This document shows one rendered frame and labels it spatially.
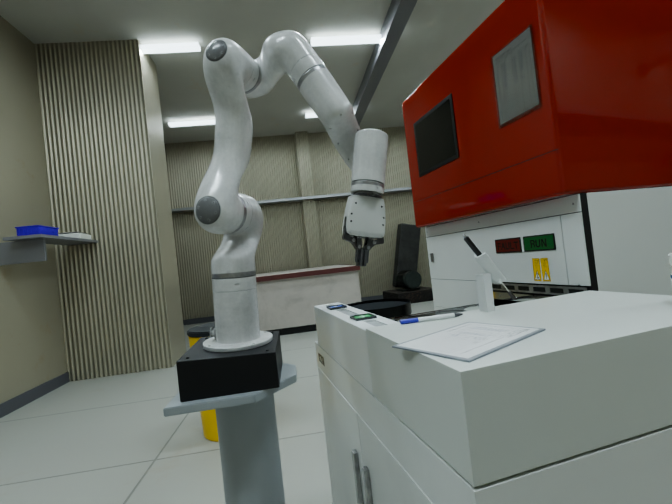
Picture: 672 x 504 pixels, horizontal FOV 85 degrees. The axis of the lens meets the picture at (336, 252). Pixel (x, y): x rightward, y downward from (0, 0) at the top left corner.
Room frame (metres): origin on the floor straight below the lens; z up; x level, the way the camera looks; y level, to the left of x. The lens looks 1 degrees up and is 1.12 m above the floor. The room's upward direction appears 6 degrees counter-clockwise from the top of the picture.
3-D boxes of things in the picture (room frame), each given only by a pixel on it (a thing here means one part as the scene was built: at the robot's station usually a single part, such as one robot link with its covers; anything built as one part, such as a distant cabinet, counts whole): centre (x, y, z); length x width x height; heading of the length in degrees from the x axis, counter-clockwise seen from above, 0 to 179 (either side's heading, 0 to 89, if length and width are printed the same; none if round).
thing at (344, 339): (1.08, -0.02, 0.89); 0.55 x 0.09 x 0.14; 15
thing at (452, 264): (1.35, -0.55, 1.02); 0.81 x 0.03 x 0.40; 15
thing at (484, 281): (0.84, -0.34, 1.03); 0.06 x 0.04 x 0.13; 105
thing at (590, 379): (0.71, -0.39, 0.89); 0.62 x 0.35 x 0.14; 105
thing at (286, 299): (7.11, 0.82, 0.48); 2.64 x 2.07 x 0.96; 7
